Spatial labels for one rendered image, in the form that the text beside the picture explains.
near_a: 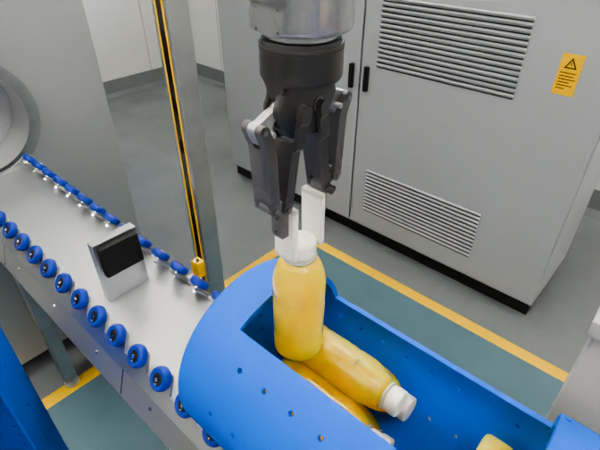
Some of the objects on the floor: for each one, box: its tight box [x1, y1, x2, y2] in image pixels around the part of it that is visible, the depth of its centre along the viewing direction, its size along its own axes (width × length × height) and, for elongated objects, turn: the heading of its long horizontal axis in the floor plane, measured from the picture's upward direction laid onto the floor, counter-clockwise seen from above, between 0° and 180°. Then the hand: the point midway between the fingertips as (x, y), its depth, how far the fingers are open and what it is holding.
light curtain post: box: [151, 0, 225, 295], centre depth 138 cm, size 6×6×170 cm
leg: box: [13, 276, 79, 388], centre depth 174 cm, size 6×6×63 cm
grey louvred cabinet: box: [217, 0, 600, 315], centre depth 253 cm, size 54×215×145 cm, turn 48°
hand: (300, 225), depth 51 cm, fingers closed on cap, 4 cm apart
